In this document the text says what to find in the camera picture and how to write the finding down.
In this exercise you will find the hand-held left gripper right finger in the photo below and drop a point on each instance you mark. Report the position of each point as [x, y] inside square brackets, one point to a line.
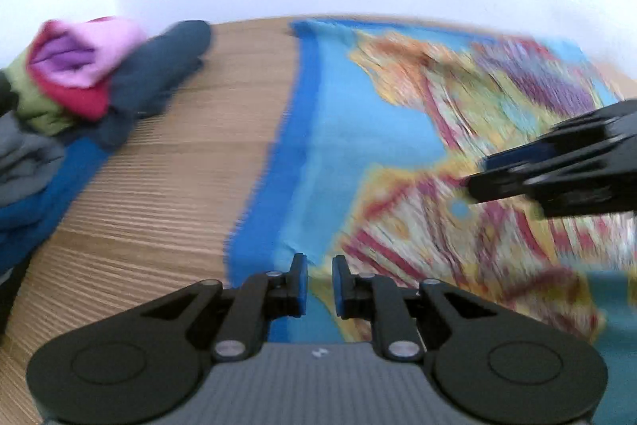
[340, 285]

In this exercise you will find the grey folded cloth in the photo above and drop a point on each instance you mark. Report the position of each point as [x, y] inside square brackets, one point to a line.
[25, 161]

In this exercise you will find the black folded cloth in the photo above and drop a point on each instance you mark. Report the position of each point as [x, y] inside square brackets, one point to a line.
[4, 94]

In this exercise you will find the dark slate folded cloth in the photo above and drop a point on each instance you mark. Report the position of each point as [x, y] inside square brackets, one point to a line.
[149, 71]

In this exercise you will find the blue folded cloth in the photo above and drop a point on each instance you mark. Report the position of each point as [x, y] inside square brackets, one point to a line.
[45, 206]

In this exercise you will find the pink folded cloth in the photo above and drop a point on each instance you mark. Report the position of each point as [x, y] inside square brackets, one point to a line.
[99, 51]

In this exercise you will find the green folded cloth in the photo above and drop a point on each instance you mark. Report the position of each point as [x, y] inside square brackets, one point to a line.
[30, 94]

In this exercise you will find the blue printed cloth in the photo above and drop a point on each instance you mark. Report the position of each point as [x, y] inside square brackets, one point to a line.
[323, 131]

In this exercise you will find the red folded cloth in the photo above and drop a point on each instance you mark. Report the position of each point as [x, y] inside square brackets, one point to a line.
[84, 101]

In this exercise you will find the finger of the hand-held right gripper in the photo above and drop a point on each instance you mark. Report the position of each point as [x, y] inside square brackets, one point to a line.
[572, 188]
[520, 154]

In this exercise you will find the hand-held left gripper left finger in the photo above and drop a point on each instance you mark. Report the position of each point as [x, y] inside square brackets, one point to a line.
[300, 285]

